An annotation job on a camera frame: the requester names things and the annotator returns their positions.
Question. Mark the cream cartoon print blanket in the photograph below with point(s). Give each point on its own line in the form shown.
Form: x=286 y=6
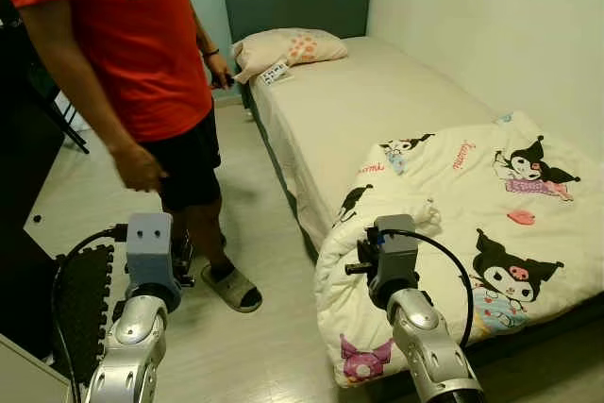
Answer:
x=472 y=205

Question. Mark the white book blue letters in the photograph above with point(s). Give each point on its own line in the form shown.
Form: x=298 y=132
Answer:
x=276 y=73

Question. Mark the pink dotted pillow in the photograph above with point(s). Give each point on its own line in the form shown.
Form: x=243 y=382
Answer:
x=288 y=47

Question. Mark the person's right forearm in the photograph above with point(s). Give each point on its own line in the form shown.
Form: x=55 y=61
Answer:
x=80 y=82

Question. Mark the person's left forearm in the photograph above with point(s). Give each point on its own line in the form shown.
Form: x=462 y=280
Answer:
x=206 y=37

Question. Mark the person's right hand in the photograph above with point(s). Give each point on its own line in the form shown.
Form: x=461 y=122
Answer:
x=137 y=167

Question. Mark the person's left hand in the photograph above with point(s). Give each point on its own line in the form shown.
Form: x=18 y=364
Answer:
x=219 y=71

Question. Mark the olive grey slipper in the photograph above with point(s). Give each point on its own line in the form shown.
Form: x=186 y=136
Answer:
x=231 y=288

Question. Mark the black diamond plate case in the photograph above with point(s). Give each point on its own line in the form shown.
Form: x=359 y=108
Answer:
x=90 y=309

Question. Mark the black metal stand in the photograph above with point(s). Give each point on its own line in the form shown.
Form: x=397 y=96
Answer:
x=66 y=120

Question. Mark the white wardrobe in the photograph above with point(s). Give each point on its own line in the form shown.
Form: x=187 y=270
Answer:
x=24 y=375

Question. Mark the person in red shirt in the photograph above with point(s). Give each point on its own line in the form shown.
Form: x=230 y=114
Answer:
x=142 y=44

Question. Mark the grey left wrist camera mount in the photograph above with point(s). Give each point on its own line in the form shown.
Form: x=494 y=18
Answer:
x=151 y=247

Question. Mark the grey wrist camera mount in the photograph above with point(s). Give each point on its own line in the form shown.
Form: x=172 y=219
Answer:
x=151 y=247
x=396 y=252

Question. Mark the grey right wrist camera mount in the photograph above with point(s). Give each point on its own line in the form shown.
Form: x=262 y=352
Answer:
x=396 y=252

